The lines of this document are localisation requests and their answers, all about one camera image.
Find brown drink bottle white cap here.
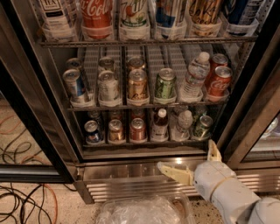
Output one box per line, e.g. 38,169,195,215
151,108,168,142

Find blue orange bottle top shelf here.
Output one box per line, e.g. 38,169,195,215
155,0,187,40

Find white label bottle top shelf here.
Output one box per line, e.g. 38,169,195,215
36,0,77,42

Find red cola can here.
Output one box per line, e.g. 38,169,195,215
206,66,232,97
205,53,228,84

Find top wire shelf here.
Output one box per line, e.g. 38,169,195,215
39,36,257,48

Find clear water bottle shelf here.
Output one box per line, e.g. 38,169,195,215
180,52,210,102
172,110,193,142

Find left glass fridge door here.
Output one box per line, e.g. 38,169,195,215
0,0,78,183

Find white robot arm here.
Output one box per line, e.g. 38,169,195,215
157,140,280,224

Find right glass fridge door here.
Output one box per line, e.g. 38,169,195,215
220,27,280,170

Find gold can shelf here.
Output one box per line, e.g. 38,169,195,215
108,119,125,144
128,69,149,106
127,56,145,71

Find blue can bottom shelf front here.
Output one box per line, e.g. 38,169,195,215
84,120,103,145

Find clear water bottle bottom shelf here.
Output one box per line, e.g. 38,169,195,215
172,110,193,142

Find gold can middle shelf front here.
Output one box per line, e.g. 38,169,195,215
128,69,149,106

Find blue white can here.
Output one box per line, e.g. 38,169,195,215
62,68,95,108
66,58,83,71

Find green white soda bottle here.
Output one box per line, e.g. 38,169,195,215
119,0,150,40

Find clear water bottle middle shelf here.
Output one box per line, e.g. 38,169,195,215
180,52,210,102

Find white can shelf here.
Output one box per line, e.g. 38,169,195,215
97,71,122,107
98,56,115,72

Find black and orange floor cables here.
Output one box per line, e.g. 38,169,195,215
0,183,77,224

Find white can middle shelf rear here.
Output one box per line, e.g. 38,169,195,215
98,56,115,72

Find blue white can front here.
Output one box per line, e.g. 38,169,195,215
62,68,95,108

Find red cola bottle top shelf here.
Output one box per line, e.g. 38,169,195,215
80,0,113,39

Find wire shelf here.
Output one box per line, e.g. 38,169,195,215
67,100,228,112
39,36,257,48
82,139,208,148

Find gold can bottom shelf front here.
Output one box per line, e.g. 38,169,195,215
108,119,125,144

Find blue white can rear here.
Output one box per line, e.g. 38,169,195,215
66,58,83,71

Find green can middle shelf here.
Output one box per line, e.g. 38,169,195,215
154,68,177,104

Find glass fridge door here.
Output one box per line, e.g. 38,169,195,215
0,0,78,183
220,27,280,170

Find gold label bottle top shelf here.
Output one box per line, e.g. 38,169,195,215
187,0,223,37

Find red cola can rear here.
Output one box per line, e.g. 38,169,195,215
205,53,228,84

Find bottom wire shelf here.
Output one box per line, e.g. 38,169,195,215
82,139,208,148

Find red can bottom shelf front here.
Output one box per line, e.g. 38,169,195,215
129,118,147,143

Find middle wire shelf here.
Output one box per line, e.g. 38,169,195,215
67,100,228,112

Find dark blue bottle top shelf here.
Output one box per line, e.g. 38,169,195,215
222,0,263,37

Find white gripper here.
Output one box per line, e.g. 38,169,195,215
157,139,236,202

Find clear plastic bin with bag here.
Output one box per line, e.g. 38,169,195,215
94,192,196,224

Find green can bottom shelf front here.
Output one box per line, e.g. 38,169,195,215
192,115,213,141

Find green can shelf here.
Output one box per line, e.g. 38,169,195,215
154,68,177,104
192,115,213,141

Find gold can middle shelf rear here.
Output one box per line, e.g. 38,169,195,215
127,56,145,71

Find red cola can front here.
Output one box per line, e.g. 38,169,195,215
206,66,232,97

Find stainless fridge base grille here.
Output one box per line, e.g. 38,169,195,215
74,158,280,204

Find white can middle shelf front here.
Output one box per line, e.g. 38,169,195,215
97,71,122,107

